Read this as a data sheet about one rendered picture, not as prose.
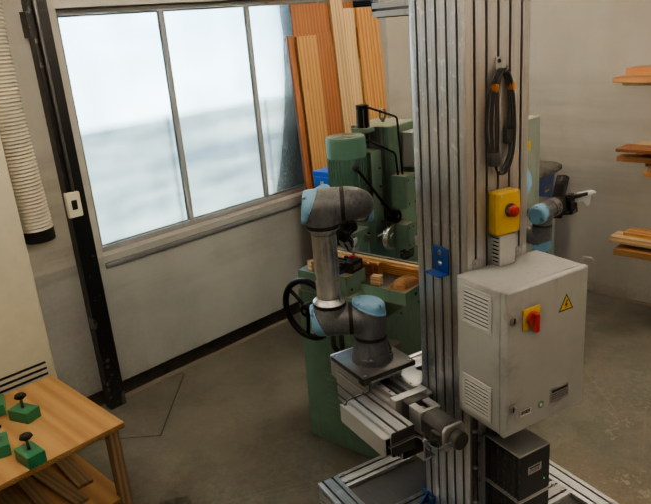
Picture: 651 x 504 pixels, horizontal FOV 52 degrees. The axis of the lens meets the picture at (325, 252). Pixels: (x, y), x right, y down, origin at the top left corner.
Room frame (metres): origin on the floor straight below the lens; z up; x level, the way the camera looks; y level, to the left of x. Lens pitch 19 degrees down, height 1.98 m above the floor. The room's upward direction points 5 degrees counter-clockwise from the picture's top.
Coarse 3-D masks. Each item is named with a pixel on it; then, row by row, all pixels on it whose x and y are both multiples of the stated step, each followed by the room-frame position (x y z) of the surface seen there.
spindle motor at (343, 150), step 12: (336, 144) 2.87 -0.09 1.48; (348, 144) 2.86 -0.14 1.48; (360, 144) 2.89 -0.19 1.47; (336, 156) 2.88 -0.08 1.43; (348, 156) 2.86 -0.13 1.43; (360, 156) 2.88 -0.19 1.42; (336, 168) 2.88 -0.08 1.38; (348, 168) 2.87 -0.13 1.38; (360, 168) 2.88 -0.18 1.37; (336, 180) 2.89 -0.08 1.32; (348, 180) 2.87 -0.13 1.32; (360, 180) 2.88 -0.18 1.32
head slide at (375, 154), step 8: (368, 152) 2.98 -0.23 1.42; (376, 152) 3.00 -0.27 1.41; (368, 160) 2.98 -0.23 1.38; (376, 160) 3.00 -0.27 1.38; (368, 168) 2.98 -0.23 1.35; (376, 168) 3.00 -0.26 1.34; (368, 176) 2.98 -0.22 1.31; (376, 176) 2.99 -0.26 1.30; (376, 184) 2.99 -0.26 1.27; (376, 200) 2.99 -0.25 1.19; (376, 208) 2.98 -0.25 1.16; (376, 216) 2.98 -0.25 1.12; (360, 224) 3.02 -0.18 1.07; (368, 224) 2.99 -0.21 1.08; (376, 224) 2.98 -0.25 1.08; (384, 224) 3.03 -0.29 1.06; (376, 232) 2.98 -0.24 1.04; (376, 240) 2.97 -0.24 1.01
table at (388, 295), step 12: (300, 276) 2.95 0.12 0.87; (312, 276) 2.90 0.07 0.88; (384, 276) 2.78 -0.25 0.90; (396, 276) 2.77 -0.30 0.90; (372, 288) 2.68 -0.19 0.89; (384, 288) 2.64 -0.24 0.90; (348, 300) 2.65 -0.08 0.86; (384, 300) 2.64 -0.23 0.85; (396, 300) 2.60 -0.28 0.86; (408, 300) 2.58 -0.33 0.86
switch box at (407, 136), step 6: (402, 132) 3.08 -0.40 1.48; (408, 132) 3.06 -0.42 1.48; (402, 138) 3.08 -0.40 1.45; (408, 138) 3.05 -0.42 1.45; (402, 144) 3.08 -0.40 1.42; (408, 144) 3.06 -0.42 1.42; (402, 150) 3.08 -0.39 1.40; (408, 150) 3.06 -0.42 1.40; (402, 156) 3.08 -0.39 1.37; (408, 156) 3.06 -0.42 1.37; (408, 162) 3.06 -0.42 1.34; (414, 162) 3.05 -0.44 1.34
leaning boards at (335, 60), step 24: (336, 0) 4.79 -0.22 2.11; (312, 24) 4.66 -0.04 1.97; (336, 24) 4.76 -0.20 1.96; (360, 24) 4.91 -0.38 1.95; (288, 48) 4.47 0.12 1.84; (312, 48) 4.56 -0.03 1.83; (336, 48) 4.74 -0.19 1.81; (360, 48) 4.89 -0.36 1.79; (312, 72) 4.54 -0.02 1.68; (336, 72) 4.73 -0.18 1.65; (360, 72) 4.91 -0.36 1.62; (312, 96) 4.51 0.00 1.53; (336, 96) 4.71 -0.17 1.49; (360, 96) 4.89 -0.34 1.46; (384, 96) 5.01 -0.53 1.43; (312, 120) 4.49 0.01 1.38; (336, 120) 4.69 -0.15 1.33; (312, 144) 4.46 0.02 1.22; (312, 168) 4.45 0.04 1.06
